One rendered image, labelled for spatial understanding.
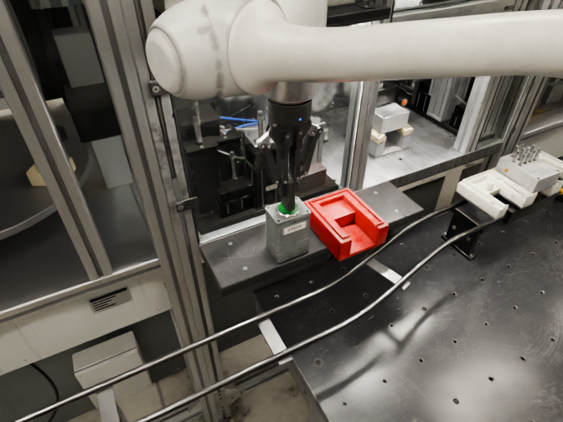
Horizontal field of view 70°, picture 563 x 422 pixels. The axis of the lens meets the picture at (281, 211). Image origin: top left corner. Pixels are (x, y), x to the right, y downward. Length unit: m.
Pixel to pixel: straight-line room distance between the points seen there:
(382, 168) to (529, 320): 0.54
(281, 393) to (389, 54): 1.46
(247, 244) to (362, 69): 0.57
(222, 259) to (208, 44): 0.53
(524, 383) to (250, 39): 0.93
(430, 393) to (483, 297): 0.34
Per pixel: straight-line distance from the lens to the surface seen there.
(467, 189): 1.23
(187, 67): 0.45
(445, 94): 1.42
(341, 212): 0.93
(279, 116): 0.66
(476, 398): 1.04
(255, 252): 0.89
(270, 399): 1.70
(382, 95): 1.23
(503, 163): 1.31
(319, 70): 0.43
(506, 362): 1.12
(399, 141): 1.28
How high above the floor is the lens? 1.55
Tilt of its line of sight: 40 degrees down
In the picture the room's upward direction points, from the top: straight up
